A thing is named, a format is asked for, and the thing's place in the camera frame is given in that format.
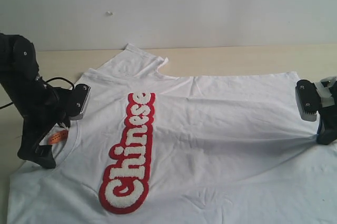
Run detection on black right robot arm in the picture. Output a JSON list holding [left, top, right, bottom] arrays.
[[316, 79, 336, 145]]

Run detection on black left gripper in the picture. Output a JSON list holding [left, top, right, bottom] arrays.
[[17, 88, 71, 169]]

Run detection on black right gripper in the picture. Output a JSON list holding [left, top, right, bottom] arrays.
[[316, 104, 337, 145]]

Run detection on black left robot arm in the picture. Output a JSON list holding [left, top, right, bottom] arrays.
[[1, 34, 70, 169]]

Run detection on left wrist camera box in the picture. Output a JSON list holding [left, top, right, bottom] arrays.
[[65, 84, 91, 121]]

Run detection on white t-shirt red lettering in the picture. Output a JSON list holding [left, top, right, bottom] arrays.
[[7, 45, 336, 223]]

